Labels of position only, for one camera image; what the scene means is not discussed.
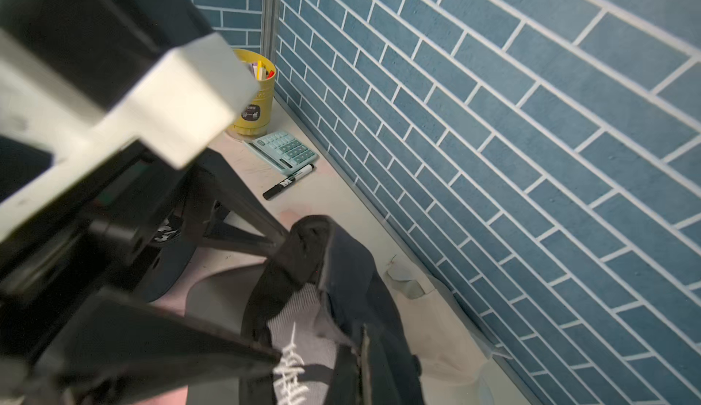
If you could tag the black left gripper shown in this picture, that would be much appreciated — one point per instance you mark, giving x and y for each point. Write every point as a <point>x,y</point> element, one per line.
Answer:
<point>72,332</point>

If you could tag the black cap with mesh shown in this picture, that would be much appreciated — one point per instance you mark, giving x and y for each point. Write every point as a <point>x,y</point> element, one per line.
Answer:
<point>321,303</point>

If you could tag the black baseball cap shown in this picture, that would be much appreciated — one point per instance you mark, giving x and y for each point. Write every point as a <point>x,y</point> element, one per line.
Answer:
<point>166,256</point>

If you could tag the pink baseball cap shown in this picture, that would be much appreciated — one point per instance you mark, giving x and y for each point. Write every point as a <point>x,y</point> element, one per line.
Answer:
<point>173,397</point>

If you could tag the cream cap at back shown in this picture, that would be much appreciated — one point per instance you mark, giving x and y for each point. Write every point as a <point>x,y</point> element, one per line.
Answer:
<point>449,345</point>

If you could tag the black marker pen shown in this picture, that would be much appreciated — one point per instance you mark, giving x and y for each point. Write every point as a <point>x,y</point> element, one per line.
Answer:
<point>280,187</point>

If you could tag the teal desk calculator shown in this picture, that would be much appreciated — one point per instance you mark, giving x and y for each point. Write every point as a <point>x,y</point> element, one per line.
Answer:
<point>283,151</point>

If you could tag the yellow pen holder cup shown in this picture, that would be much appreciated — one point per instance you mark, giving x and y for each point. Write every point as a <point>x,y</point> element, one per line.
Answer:
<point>254,120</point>

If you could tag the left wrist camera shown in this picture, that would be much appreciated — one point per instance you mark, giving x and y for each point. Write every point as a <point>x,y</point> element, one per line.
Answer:
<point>82,79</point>

